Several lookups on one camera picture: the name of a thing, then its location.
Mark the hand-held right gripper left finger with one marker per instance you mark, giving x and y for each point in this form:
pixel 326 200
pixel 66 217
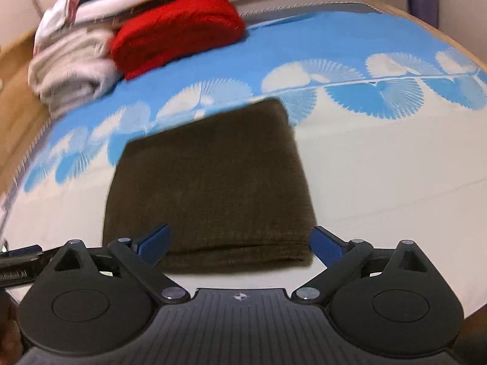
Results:
pixel 156 241

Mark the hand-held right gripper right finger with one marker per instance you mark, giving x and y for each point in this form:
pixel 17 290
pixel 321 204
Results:
pixel 327 245

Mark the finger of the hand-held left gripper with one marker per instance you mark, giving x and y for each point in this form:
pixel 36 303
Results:
pixel 24 251

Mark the dark olive pants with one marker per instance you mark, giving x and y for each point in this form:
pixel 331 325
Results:
pixel 209 190

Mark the blue and white printed bedsheet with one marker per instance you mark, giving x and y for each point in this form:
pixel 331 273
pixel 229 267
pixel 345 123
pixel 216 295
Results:
pixel 380 159

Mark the beige folded cloth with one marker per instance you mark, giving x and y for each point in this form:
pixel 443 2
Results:
pixel 72 68

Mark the red folded blanket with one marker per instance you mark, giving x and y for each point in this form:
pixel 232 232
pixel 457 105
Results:
pixel 179 30

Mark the grey-edged mattress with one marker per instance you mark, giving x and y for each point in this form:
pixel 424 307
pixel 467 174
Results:
pixel 304 5

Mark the white folded cloth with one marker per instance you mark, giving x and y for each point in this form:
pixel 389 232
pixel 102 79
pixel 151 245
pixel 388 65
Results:
pixel 121 0

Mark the purple flat object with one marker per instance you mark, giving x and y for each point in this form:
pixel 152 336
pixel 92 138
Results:
pixel 421 2

